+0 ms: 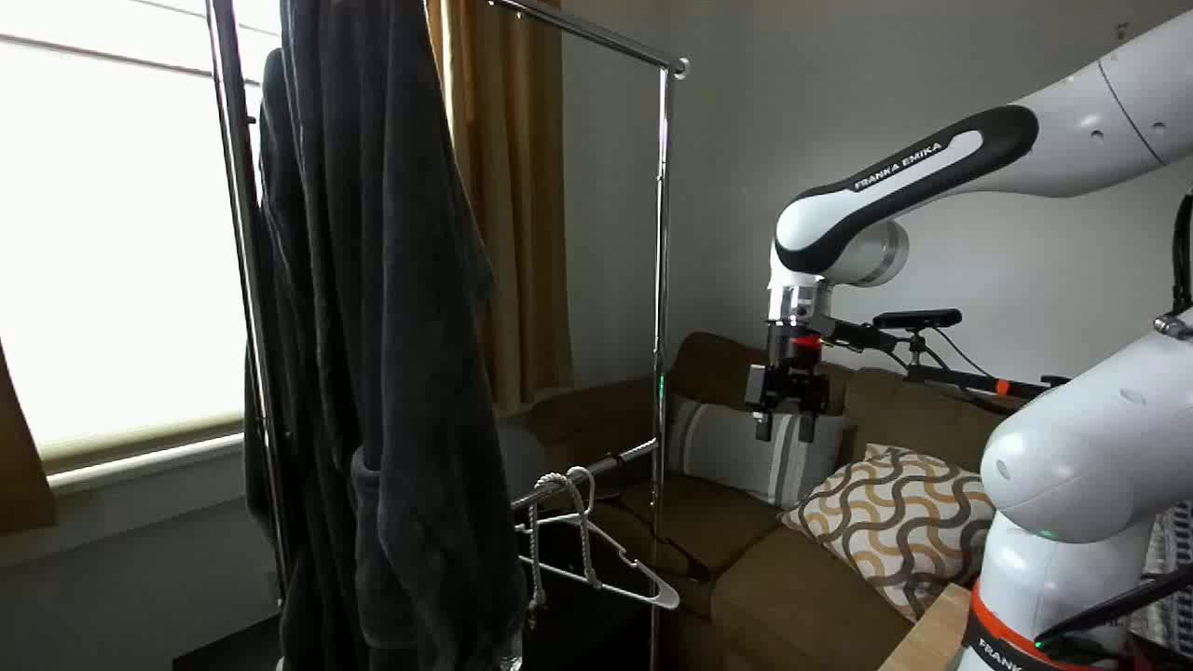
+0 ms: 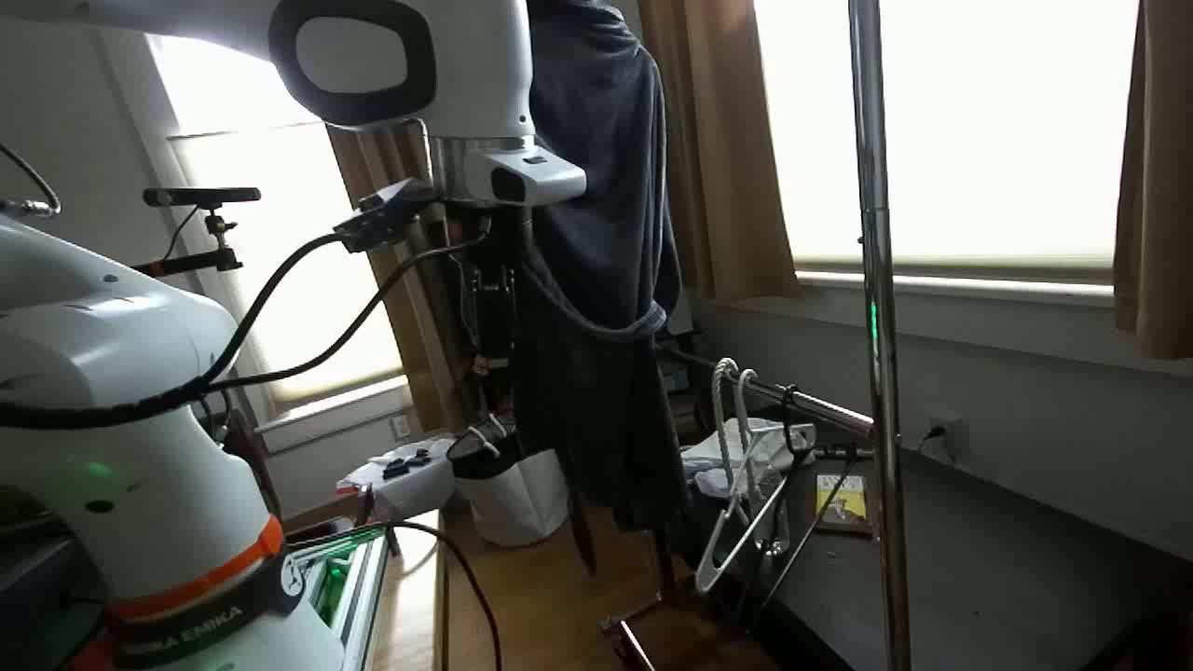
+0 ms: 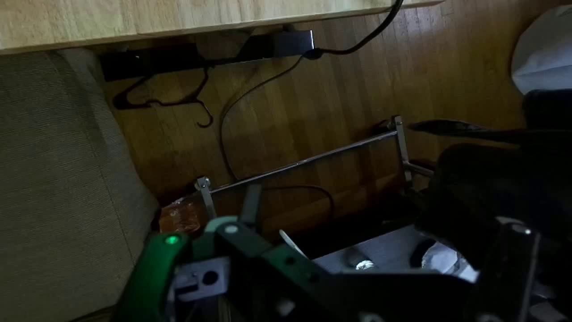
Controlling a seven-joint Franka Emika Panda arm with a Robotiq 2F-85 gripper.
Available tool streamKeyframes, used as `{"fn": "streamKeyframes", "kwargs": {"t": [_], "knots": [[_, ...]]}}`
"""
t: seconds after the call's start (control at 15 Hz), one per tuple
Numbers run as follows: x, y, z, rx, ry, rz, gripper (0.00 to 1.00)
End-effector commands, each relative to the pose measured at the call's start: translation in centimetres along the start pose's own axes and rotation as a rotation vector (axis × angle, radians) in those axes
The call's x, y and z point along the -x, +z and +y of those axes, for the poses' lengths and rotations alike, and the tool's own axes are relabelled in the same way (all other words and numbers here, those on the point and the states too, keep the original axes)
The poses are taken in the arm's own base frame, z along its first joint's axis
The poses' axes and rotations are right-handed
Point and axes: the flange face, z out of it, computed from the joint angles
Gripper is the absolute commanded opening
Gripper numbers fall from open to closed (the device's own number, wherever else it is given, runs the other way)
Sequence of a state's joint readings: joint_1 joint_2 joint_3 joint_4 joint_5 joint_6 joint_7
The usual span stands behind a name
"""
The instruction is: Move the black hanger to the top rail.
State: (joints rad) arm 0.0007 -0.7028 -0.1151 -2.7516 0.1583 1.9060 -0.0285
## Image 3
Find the black power strip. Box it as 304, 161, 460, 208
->
98, 31, 315, 81

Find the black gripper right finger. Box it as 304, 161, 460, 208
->
470, 222, 542, 322

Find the metal clothes rack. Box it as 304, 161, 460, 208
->
195, 117, 435, 218

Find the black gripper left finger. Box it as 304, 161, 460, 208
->
240, 185, 263, 227

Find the dark hanging garment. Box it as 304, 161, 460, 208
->
415, 90, 572, 283

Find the beige sofa cushion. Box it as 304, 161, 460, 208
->
0, 50, 157, 322

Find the black power cable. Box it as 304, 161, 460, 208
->
216, 0, 408, 229

